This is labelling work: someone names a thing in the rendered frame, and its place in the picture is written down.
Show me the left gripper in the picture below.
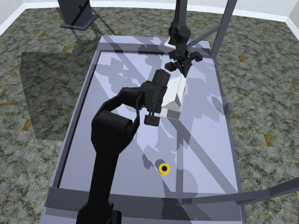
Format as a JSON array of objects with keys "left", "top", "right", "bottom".
[{"left": 144, "top": 102, "right": 163, "bottom": 126}]

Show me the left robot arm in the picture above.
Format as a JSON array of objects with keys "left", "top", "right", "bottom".
[{"left": 76, "top": 69, "right": 171, "bottom": 224}]

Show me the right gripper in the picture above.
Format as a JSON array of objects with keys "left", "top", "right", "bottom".
[{"left": 164, "top": 46, "right": 203, "bottom": 78}]

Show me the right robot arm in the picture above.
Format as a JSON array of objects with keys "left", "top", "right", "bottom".
[{"left": 168, "top": 0, "right": 191, "bottom": 61}]

